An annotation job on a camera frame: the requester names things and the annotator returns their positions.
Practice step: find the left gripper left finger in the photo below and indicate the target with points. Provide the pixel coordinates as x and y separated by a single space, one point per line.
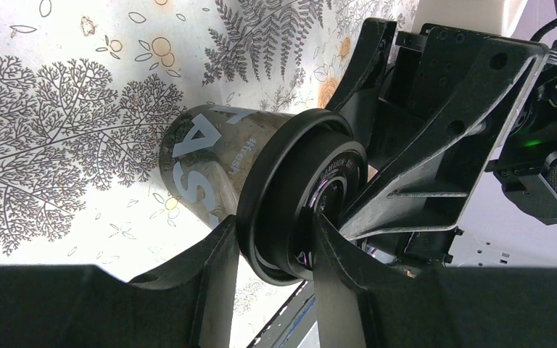
187 301

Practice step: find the black printed coffee cup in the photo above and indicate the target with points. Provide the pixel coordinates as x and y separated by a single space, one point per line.
207 153

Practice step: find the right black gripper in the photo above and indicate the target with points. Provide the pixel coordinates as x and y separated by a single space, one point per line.
452 100

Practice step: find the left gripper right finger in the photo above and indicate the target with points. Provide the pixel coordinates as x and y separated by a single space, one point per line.
361 302

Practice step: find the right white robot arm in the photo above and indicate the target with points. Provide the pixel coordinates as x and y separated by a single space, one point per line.
513 209

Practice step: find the floral table mat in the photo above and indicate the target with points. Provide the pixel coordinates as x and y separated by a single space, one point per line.
87 91

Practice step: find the black coffee cup lid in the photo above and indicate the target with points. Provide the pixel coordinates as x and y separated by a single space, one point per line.
312 164

